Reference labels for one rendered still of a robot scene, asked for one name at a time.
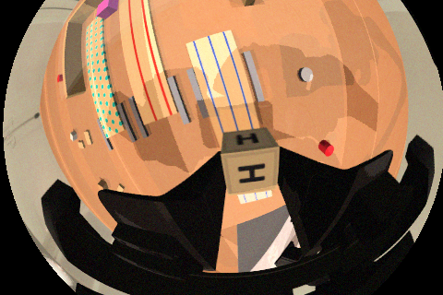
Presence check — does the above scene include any orange strip with red lines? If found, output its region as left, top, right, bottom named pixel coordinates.
left=121, top=18, right=178, bottom=125

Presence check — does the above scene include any small yellow block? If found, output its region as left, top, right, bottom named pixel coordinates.
left=85, top=130, right=93, bottom=145

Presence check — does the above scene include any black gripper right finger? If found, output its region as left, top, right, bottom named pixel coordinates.
left=277, top=145, right=394, bottom=257

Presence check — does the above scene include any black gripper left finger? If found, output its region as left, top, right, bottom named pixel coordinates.
left=98, top=151, right=226, bottom=272

